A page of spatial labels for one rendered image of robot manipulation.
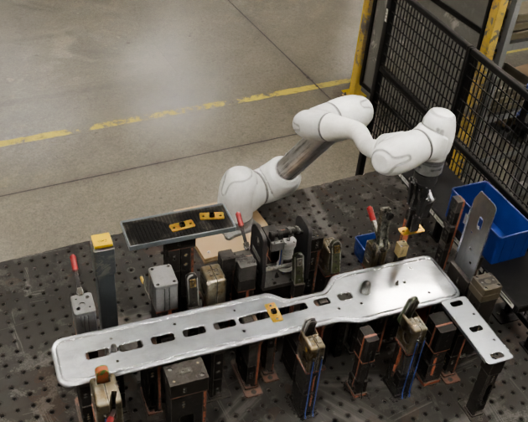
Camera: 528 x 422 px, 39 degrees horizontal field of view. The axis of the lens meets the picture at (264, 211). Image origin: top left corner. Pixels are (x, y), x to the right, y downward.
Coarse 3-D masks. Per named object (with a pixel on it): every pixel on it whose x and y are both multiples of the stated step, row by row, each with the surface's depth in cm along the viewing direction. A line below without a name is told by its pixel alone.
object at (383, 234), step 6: (384, 210) 256; (390, 210) 257; (384, 216) 259; (390, 216) 255; (378, 222) 261; (384, 222) 260; (378, 228) 261; (384, 228) 262; (378, 234) 262; (384, 234) 263; (378, 240) 263; (384, 240) 265; (384, 246) 266
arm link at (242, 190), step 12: (240, 168) 309; (228, 180) 306; (240, 180) 304; (252, 180) 307; (228, 192) 306; (240, 192) 305; (252, 192) 308; (264, 192) 313; (228, 204) 308; (240, 204) 308; (252, 204) 312
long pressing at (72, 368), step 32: (352, 288) 256; (384, 288) 257; (416, 288) 258; (448, 288) 260; (160, 320) 238; (192, 320) 239; (224, 320) 240; (288, 320) 242; (320, 320) 243; (352, 320) 245; (64, 352) 225; (128, 352) 227; (160, 352) 228; (192, 352) 229; (64, 384) 216
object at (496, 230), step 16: (464, 192) 283; (496, 192) 280; (448, 208) 284; (464, 208) 274; (512, 208) 273; (464, 224) 276; (480, 224) 267; (496, 224) 284; (512, 224) 275; (496, 240) 261; (512, 240) 262; (496, 256) 265; (512, 256) 269
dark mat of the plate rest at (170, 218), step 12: (168, 216) 254; (180, 216) 255; (192, 216) 255; (228, 216) 256; (132, 228) 248; (144, 228) 248; (156, 228) 249; (168, 228) 249; (192, 228) 250; (204, 228) 251; (216, 228) 251; (132, 240) 243; (144, 240) 244; (156, 240) 244
